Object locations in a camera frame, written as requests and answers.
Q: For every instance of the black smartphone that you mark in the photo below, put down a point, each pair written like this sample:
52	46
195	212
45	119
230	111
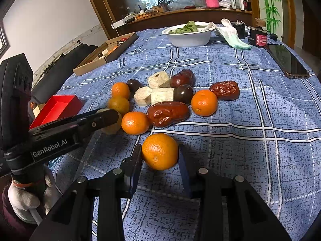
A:
288	60

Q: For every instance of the clear plastic bag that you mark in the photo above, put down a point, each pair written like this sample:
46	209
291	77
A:
180	3

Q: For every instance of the small black jar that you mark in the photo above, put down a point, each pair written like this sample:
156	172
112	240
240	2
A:
239	30

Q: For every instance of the white cloth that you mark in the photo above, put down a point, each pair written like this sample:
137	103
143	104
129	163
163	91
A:
227	31

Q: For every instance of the dark red date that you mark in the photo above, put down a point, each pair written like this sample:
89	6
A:
183	78

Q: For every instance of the dark bottle with red label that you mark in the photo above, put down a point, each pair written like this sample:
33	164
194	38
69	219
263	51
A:
259	36

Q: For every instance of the white bowl with greens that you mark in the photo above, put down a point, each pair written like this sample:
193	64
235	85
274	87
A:
188	39

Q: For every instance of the greenish tangerine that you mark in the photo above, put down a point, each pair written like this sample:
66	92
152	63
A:
118	104

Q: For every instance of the black sofa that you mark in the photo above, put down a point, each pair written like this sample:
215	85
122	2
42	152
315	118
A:
62	65

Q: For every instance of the large red date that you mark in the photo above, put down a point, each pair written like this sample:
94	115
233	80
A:
168	114

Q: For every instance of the wooden cabinet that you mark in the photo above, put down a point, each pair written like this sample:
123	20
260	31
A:
175	16

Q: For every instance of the flat white box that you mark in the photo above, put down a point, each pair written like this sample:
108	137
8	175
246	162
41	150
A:
120	23

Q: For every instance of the framed picture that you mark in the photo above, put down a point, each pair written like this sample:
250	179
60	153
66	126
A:
3	42

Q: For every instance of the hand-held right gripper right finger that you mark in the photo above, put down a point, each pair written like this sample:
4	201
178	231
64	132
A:
185	178

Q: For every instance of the yellow-green round fruit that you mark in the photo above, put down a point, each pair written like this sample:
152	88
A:
112	129

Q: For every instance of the red box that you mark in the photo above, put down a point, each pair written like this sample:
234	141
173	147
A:
59	105

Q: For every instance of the dark purple round fruit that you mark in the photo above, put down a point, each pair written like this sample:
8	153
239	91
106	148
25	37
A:
134	85
183	94

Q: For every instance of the person's left hand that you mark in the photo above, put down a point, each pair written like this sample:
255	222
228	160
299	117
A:
25	198

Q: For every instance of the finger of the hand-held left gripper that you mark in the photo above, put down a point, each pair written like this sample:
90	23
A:
100	121

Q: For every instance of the pale sugarcane piece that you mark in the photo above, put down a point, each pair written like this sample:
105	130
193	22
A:
143	96
158	79
162	96

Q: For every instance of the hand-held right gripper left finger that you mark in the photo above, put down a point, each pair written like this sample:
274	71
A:
135	167

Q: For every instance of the small orange tangerine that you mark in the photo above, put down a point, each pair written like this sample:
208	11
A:
120	89

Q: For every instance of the small tan carton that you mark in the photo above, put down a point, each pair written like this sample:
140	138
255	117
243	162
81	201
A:
37	110

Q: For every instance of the cardboard box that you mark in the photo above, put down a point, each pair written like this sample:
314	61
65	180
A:
87	65

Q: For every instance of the small black charger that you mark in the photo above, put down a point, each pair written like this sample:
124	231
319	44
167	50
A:
273	37

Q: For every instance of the bamboo wall decoration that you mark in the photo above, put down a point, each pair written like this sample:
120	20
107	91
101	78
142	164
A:
270	2

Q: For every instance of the small white carton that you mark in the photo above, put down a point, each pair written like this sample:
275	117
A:
225	4

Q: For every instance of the large orange tangerine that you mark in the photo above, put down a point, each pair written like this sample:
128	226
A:
160	152

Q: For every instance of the wrinkled red date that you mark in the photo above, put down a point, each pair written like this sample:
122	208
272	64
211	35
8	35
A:
225	90

